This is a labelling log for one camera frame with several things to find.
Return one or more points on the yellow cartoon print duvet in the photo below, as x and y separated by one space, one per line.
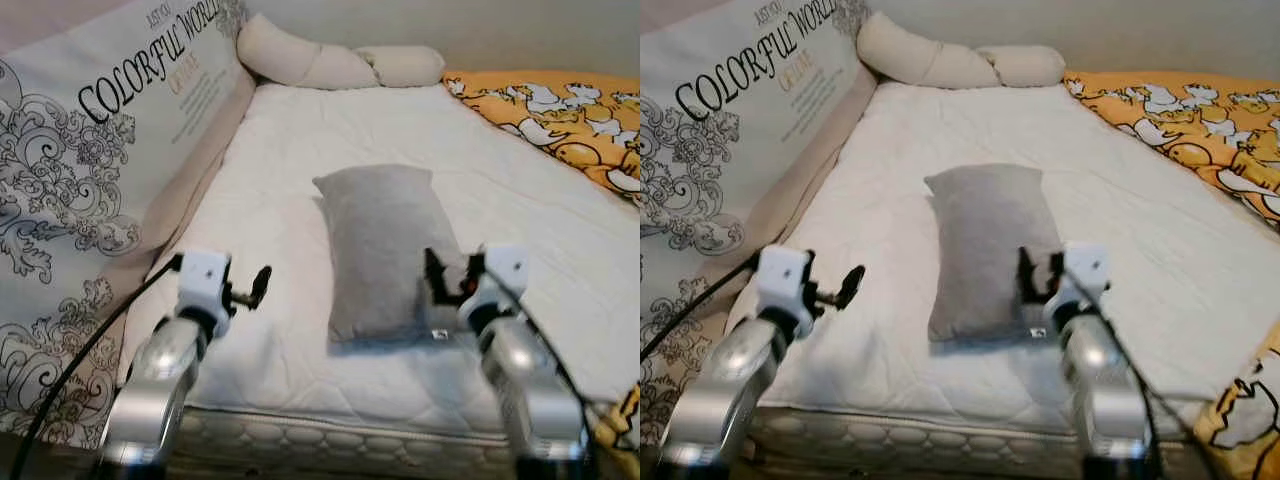
1180 120
560 120

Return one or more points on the beige long bolster pillow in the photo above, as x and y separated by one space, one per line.
920 60
300 60

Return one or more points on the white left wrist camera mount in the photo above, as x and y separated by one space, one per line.
782 280
205 280

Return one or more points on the white quilted mattress pad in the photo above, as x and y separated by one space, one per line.
1150 230
520 230

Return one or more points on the beige padded headboard cushion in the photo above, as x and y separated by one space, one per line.
820 170
200 170

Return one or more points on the cream quilted mattress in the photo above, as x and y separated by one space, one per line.
350 440
950 440

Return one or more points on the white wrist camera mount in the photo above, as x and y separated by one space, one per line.
500 270
782 280
205 280
1088 265

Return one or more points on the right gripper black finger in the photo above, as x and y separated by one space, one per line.
1029 278
436 278
475 260
1057 260

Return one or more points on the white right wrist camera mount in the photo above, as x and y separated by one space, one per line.
1088 265
500 270

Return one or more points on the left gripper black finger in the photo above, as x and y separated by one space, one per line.
263 285
854 285

